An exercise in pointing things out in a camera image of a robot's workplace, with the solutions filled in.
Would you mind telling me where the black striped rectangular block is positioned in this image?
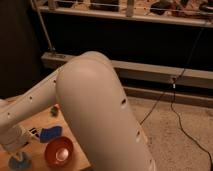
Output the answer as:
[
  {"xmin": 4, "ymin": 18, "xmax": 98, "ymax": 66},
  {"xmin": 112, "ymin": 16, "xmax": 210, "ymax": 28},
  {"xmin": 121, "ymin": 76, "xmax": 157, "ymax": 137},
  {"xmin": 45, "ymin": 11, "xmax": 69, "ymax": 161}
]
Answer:
[{"xmin": 29, "ymin": 127, "xmax": 40, "ymax": 140}]

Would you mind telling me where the red bowl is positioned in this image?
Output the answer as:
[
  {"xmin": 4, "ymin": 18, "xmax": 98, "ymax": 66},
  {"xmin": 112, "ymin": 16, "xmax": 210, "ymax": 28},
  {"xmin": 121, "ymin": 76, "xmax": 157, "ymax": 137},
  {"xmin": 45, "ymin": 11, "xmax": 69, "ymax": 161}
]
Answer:
[{"xmin": 44, "ymin": 136, "xmax": 74, "ymax": 168}]

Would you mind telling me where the black cable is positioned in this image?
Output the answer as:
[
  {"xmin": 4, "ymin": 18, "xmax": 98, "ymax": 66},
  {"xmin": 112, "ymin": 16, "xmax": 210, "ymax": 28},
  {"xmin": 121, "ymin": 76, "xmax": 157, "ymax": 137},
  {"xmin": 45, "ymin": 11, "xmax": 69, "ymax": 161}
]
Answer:
[{"xmin": 139, "ymin": 26, "xmax": 213, "ymax": 168}]

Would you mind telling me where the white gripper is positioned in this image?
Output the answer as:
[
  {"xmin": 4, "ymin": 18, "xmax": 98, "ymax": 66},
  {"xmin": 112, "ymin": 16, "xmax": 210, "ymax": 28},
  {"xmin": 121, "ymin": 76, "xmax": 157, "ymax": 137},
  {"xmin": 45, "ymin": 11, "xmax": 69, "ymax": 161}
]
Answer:
[{"xmin": 0, "ymin": 125, "xmax": 31, "ymax": 162}]

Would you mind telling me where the orange handled brush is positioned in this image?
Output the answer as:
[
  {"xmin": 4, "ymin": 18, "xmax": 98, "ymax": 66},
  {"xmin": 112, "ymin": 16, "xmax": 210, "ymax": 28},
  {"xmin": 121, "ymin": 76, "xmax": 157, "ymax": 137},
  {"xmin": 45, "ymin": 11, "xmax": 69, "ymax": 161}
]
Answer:
[{"xmin": 50, "ymin": 105, "xmax": 59, "ymax": 117}]

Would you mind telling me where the metal pole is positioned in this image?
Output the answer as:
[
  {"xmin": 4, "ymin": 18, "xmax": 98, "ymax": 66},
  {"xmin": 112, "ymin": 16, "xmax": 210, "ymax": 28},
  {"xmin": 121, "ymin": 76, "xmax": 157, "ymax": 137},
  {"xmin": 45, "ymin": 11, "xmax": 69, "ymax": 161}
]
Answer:
[{"xmin": 32, "ymin": 0, "xmax": 55, "ymax": 54}]

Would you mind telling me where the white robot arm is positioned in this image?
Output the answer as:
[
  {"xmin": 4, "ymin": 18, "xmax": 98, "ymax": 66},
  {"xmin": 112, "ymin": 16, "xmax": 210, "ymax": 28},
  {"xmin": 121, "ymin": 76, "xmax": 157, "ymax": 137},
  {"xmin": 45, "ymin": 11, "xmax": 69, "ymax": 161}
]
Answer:
[{"xmin": 0, "ymin": 51, "xmax": 157, "ymax": 171}]

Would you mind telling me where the wooden table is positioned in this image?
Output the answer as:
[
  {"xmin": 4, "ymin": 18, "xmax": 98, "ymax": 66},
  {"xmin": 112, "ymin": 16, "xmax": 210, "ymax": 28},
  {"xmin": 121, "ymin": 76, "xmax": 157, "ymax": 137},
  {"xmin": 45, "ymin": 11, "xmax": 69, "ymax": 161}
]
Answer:
[{"xmin": 0, "ymin": 96, "xmax": 93, "ymax": 171}]

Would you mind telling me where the blue sponge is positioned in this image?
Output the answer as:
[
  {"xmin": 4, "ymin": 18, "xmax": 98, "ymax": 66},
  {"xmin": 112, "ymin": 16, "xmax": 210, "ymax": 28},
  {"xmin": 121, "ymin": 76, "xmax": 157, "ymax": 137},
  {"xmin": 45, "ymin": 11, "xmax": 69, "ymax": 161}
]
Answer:
[{"xmin": 40, "ymin": 126, "xmax": 62, "ymax": 143}]

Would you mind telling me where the cluttered shelf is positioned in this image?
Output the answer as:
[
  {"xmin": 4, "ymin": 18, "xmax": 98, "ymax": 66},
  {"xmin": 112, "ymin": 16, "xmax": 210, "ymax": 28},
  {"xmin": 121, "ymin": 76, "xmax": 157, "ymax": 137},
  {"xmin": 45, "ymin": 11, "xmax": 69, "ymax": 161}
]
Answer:
[{"xmin": 30, "ymin": 0, "xmax": 213, "ymax": 29}]

